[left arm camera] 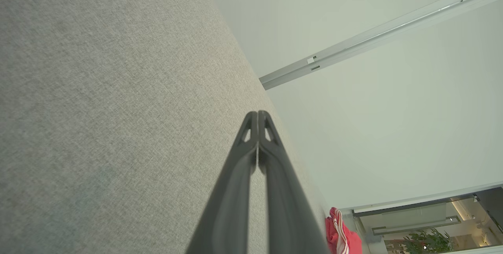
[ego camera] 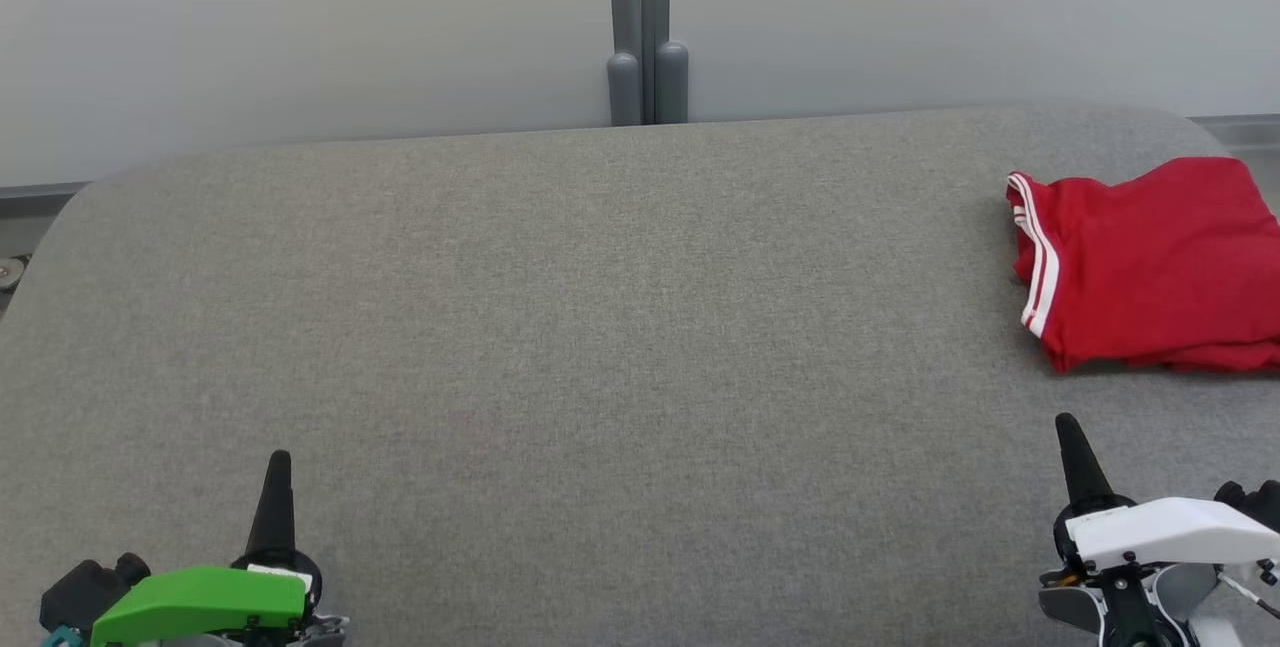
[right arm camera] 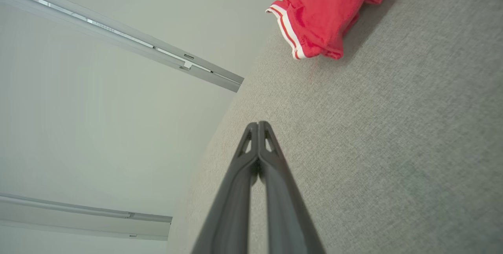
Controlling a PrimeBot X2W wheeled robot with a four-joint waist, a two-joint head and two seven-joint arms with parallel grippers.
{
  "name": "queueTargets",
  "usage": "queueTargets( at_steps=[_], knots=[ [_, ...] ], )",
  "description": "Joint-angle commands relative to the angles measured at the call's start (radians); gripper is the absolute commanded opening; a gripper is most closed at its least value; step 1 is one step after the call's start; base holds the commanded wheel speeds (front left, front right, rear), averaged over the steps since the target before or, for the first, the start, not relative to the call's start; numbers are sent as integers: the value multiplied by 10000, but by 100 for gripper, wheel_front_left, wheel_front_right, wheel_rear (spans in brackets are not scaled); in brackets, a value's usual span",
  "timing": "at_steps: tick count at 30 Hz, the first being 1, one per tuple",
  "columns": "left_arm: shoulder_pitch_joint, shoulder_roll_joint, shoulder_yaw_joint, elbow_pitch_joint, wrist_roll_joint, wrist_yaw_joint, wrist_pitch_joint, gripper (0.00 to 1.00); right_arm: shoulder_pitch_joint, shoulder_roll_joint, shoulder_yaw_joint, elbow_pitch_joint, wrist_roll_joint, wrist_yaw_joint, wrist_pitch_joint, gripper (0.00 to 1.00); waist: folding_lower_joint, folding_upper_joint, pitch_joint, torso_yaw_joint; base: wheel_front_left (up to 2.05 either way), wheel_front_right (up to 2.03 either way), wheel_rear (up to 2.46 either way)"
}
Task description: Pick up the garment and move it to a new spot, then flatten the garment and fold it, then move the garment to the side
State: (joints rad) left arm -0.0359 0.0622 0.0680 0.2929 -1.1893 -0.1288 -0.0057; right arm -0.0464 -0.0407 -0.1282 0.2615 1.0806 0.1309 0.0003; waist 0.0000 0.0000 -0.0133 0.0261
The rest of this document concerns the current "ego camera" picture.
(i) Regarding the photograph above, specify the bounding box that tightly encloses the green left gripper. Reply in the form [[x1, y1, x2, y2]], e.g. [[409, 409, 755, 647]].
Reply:
[[90, 449, 324, 646]]

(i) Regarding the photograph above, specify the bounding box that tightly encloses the grey partition post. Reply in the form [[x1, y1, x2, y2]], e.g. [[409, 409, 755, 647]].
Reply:
[[606, 0, 690, 126]]

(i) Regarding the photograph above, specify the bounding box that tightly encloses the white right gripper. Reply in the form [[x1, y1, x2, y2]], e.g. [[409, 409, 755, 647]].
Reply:
[[1040, 413, 1280, 588]]

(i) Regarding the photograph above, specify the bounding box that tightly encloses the grey wall baseboard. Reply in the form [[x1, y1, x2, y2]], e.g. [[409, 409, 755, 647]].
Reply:
[[0, 182, 91, 220], [1188, 114, 1280, 153]]

